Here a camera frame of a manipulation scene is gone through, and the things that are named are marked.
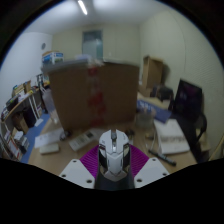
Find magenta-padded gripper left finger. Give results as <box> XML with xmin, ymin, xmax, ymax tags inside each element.
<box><xmin>58</xmin><ymin>143</ymin><xmax>100</xmax><ymax>190</ymax></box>

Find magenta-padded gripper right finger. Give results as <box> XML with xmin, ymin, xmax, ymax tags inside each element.
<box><xmin>128</xmin><ymin>143</ymin><xmax>171</xmax><ymax>189</ymax></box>

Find white computer mouse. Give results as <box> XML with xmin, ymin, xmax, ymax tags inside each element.
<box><xmin>98</xmin><ymin>129</ymin><xmax>132</xmax><ymax>183</ymax></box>

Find black marker pen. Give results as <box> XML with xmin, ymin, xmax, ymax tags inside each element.
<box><xmin>148</xmin><ymin>148</ymin><xmax>177</xmax><ymax>167</ymax></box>

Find slim white remote control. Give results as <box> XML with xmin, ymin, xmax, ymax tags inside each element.
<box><xmin>39</xmin><ymin>142</ymin><xmax>60</xmax><ymax>155</ymax></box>

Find open white notebook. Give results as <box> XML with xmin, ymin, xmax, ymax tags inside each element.
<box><xmin>153</xmin><ymin>118</ymin><xmax>191</xmax><ymax>156</ymax></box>

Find white printed paper sheet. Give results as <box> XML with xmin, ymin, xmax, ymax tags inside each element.
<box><xmin>34</xmin><ymin>127</ymin><xmax>64</xmax><ymax>149</ymax></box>

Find clear plastic container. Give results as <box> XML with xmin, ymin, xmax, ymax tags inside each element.
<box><xmin>134</xmin><ymin>109</ymin><xmax>156</xmax><ymax>131</ymax></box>

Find blue book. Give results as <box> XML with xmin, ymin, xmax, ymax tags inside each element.
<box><xmin>135</xmin><ymin>98</ymin><xmax>173</xmax><ymax>123</ymax></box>

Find shelf unit with books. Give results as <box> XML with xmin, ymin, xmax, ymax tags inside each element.
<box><xmin>0</xmin><ymin>119</ymin><xmax>31</xmax><ymax>163</ymax></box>

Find black office chair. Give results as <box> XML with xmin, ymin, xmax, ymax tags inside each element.
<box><xmin>171</xmin><ymin>78</ymin><xmax>208</xmax><ymax>161</ymax></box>

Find large cardboard box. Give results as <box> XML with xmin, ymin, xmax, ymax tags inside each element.
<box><xmin>41</xmin><ymin>59</ymin><xmax>141</xmax><ymax>133</ymax></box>

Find wooden side desk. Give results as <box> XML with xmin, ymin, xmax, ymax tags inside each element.
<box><xmin>1</xmin><ymin>79</ymin><xmax>44</xmax><ymax>131</ymax></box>

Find tall cardboard box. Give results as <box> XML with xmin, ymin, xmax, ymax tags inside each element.
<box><xmin>142</xmin><ymin>55</ymin><xmax>165</xmax><ymax>89</ymax></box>

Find blue and white display cabinet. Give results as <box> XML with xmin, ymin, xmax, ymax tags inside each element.
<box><xmin>41</xmin><ymin>50</ymin><xmax>65</xmax><ymax>66</ymax></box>

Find grey door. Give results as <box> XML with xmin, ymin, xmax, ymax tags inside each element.
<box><xmin>81</xmin><ymin>29</ymin><xmax>104</xmax><ymax>62</ymax></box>

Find ceiling tube light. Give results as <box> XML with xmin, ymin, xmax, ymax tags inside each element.
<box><xmin>77</xmin><ymin>0</ymin><xmax>89</xmax><ymax>16</ymax></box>

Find coiled black cable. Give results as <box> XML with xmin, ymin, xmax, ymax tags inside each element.
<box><xmin>59</xmin><ymin>129</ymin><xmax>70</xmax><ymax>140</ymax></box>

